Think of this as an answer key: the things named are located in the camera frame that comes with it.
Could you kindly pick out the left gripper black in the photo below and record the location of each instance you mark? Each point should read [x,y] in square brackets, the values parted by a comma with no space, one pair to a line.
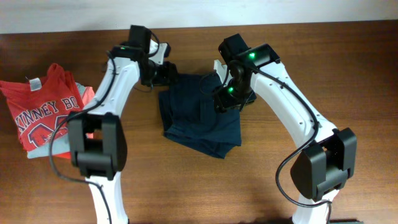
[168,76]

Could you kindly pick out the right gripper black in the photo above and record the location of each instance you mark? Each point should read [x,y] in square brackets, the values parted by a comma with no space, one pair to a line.
[222,101]

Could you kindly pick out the navy blue shorts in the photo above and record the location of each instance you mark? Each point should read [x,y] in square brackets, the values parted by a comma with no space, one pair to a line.
[189,118]

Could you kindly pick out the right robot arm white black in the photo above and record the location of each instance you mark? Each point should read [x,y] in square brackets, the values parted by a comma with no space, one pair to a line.
[325,156]

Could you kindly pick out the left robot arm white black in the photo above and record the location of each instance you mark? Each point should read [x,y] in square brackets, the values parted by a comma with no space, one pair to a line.
[97,142]

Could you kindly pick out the grey folded t-shirt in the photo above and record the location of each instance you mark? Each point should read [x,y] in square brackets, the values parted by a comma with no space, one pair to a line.
[43,151]

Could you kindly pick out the red printed t-shirt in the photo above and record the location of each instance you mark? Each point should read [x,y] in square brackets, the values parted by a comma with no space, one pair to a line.
[37,113]

